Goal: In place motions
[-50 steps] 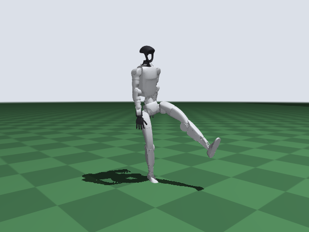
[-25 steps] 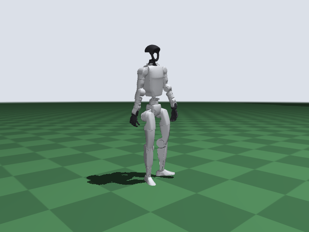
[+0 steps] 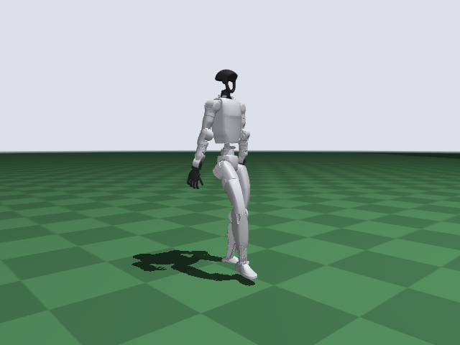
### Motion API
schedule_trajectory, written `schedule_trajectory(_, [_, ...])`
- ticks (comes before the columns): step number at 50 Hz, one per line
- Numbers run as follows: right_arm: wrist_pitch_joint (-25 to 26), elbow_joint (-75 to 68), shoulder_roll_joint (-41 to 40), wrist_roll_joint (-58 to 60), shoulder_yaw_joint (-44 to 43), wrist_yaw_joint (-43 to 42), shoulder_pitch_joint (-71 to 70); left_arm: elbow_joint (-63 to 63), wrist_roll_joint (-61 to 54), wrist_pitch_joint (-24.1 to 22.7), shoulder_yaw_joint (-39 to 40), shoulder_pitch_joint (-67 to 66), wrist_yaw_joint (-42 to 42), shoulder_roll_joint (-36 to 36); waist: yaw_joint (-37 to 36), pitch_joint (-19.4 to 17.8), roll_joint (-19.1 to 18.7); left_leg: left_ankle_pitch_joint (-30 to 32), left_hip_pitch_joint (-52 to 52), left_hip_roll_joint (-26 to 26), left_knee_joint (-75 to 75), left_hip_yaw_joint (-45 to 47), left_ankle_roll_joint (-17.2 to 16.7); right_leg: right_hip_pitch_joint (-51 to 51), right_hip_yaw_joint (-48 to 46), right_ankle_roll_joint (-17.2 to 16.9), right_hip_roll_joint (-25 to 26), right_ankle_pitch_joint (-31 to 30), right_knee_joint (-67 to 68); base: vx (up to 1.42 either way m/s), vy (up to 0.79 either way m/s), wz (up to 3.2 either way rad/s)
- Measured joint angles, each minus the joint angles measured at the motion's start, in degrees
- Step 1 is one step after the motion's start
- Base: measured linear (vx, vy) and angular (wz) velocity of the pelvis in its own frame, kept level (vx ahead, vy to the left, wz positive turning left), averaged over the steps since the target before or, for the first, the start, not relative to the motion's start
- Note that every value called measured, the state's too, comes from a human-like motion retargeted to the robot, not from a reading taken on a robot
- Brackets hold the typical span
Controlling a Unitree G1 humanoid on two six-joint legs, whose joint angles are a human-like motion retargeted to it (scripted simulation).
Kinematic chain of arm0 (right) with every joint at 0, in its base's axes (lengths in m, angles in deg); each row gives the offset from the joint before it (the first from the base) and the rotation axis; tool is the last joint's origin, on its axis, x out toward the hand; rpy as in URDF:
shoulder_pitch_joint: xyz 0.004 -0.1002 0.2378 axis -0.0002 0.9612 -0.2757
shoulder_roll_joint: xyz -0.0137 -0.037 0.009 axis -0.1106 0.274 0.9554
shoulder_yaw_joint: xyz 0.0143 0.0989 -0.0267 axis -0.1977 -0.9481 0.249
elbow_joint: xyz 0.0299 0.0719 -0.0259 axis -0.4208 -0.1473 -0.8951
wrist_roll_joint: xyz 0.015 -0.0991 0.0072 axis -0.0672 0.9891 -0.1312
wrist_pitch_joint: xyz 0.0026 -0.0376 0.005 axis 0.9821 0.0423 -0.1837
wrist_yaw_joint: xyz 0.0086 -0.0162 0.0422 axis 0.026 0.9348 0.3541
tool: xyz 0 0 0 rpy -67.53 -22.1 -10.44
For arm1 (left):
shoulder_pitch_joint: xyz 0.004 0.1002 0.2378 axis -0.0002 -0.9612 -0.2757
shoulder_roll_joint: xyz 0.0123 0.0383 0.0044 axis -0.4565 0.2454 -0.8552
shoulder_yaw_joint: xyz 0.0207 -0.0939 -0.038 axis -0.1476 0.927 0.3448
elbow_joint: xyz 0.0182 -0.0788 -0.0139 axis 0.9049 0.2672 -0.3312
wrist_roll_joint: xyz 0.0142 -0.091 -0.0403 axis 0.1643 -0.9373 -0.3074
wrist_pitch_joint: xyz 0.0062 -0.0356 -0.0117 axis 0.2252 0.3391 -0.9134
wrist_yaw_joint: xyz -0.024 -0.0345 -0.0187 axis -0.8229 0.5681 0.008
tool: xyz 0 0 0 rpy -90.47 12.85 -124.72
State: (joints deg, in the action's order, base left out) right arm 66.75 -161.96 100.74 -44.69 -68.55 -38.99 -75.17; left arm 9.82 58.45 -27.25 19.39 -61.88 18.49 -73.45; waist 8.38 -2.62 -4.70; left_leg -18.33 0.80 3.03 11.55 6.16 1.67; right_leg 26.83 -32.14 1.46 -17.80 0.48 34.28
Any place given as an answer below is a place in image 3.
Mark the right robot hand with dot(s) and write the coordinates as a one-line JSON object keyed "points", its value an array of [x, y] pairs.
{"points": [[194, 176]]}

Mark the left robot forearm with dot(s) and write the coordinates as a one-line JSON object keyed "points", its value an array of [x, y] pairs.
{"points": [[242, 150]]}

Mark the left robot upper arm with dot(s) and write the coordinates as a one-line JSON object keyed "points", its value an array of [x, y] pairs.
{"points": [[244, 133]]}

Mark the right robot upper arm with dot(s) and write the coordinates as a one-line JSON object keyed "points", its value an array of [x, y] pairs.
{"points": [[211, 107]]}

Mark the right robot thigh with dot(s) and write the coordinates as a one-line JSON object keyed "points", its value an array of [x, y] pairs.
{"points": [[225, 172]]}

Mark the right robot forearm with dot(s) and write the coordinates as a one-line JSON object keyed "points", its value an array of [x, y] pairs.
{"points": [[201, 148]]}

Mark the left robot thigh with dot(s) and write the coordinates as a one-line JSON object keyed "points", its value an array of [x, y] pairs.
{"points": [[245, 185]]}

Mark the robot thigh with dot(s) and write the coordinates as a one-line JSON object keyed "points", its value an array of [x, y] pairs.
{"points": [[245, 185], [225, 172]]}

